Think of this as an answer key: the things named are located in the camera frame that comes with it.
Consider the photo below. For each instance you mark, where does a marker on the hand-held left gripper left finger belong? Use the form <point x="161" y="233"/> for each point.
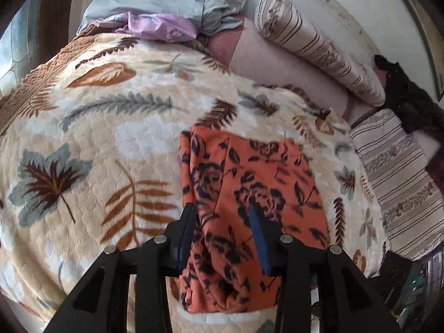
<point x="184" y="237"/>

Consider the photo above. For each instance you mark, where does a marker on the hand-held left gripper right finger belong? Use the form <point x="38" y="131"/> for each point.
<point x="259" y="239"/>

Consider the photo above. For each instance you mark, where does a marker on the orange floral small garment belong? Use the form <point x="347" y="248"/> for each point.
<point x="242" y="187"/>

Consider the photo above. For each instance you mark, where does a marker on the leaf printed plush blanket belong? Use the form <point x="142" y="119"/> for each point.
<point x="114" y="152"/>

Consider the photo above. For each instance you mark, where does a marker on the dark box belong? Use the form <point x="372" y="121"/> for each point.
<point x="395" y="267"/>

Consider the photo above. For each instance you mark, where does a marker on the striped flat pillow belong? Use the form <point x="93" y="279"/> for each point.
<point x="399" y="184"/>

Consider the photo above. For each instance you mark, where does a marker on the striped bolster pillow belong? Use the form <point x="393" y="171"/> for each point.
<point x="319" y="48"/>

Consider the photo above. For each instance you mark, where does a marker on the black cloth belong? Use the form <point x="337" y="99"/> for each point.
<point x="406" y="93"/>

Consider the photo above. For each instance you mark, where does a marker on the purple floral cloth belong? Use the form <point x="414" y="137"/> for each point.
<point x="152" y="26"/>

